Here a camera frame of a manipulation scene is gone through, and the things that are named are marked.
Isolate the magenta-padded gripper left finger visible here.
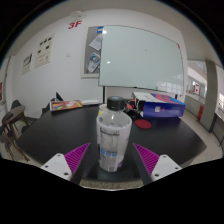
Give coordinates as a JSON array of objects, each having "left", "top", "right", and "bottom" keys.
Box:
[{"left": 40, "top": 142, "right": 100, "bottom": 185}]

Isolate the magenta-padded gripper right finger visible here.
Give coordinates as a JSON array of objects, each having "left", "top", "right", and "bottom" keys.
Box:
[{"left": 132, "top": 143, "right": 183, "bottom": 185}]

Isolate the clear plastic bottle black cap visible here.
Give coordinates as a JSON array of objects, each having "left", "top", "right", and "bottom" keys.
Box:
[{"left": 96, "top": 95, "right": 133, "bottom": 173}]

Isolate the flat round red coaster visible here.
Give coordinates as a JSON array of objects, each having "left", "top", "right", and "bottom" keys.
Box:
[{"left": 134, "top": 119, "right": 152, "bottom": 130}]

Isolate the blue and white cardboard box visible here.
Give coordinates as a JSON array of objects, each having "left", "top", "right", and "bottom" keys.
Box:
[{"left": 132, "top": 91, "right": 187, "bottom": 119}]

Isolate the black and red clutter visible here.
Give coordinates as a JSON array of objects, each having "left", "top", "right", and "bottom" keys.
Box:
[{"left": 124, "top": 98, "right": 145, "bottom": 121}]

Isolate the colourful flat book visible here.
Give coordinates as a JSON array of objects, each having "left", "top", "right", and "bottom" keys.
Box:
[{"left": 49, "top": 99, "right": 84, "bottom": 112}]

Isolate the white paper stack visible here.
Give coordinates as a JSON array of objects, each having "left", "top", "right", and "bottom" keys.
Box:
[{"left": 81, "top": 99, "right": 101, "bottom": 106}]

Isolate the large whiteboard on stand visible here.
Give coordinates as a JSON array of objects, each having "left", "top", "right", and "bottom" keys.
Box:
[{"left": 98, "top": 24, "right": 185, "bottom": 104}]

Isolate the grey notice board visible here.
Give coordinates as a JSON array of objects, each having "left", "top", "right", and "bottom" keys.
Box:
[{"left": 80, "top": 25, "right": 105, "bottom": 79}]

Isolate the small white wall poster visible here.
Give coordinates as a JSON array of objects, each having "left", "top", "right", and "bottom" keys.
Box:
[{"left": 21, "top": 53, "right": 34, "bottom": 75}]

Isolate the large white wall poster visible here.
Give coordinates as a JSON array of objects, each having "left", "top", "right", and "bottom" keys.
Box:
[{"left": 34, "top": 34, "right": 55, "bottom": 69}]

